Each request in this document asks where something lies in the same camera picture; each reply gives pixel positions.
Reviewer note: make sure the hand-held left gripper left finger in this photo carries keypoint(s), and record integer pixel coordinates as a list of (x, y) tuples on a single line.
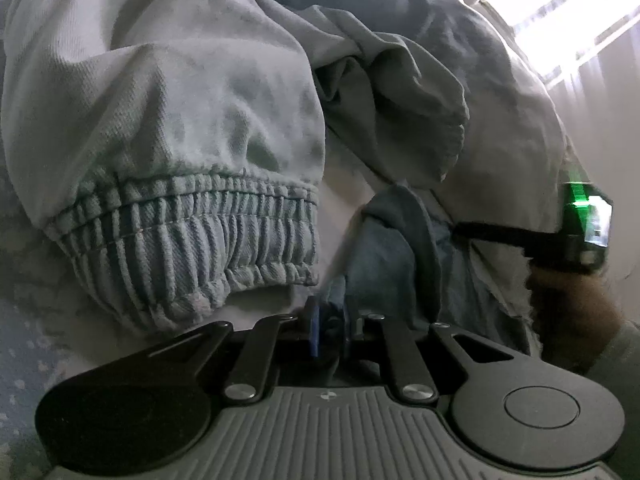
[(312, 327)]

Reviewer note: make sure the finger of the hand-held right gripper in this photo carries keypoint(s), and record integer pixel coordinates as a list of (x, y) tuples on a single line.
[(500, 232)]

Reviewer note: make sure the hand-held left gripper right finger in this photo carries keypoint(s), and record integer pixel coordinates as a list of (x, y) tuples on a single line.
[(352, 335)]

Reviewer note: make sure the pale blue jeans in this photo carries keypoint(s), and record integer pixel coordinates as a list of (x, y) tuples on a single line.
[(175, 110)]

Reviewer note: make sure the person's right hand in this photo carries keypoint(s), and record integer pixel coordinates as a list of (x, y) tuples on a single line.
[(570, 310)]

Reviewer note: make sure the pale blue-white duvet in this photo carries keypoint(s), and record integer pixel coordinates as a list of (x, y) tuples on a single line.
[(425, 5)]

